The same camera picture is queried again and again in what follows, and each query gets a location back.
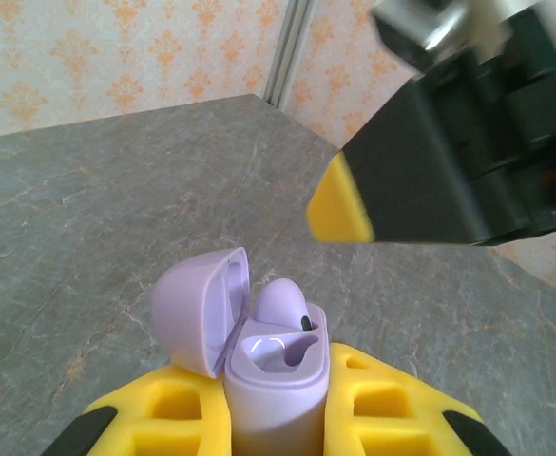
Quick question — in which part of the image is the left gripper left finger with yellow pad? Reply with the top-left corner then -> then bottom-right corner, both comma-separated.
44,363 -> 234,456

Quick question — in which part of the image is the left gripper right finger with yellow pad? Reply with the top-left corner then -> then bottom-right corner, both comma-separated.
322,341 -> 514,456

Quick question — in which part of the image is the purple earbud charging case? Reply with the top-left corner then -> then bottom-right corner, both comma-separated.
151,245 -> 332,456

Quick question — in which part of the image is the purple wireless earbud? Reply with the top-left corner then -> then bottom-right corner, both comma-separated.
252,277 -> 316,333

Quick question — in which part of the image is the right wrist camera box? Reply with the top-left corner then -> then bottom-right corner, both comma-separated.
371,0 -> 556,63

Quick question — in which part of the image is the aluminium frame corner post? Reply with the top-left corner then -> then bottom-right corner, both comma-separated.
263,0 -> 319,108

